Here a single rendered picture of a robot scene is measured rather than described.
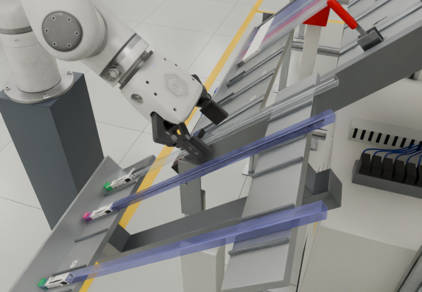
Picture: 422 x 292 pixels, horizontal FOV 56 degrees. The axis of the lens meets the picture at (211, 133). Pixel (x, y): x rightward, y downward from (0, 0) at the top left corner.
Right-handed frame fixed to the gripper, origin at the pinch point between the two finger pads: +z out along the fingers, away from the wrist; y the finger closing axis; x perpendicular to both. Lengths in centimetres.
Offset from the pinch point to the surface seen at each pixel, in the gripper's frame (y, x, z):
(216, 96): 36.4, 20.4, 5.1
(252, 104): 21.7, 5.0, 7.9
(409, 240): 12, -2, 50
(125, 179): -0.7, 22.4, -3.3
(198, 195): 7.7, 22.6, 12.2
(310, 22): 112, 16, 26
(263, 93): 23.8, 2.6, 8.1
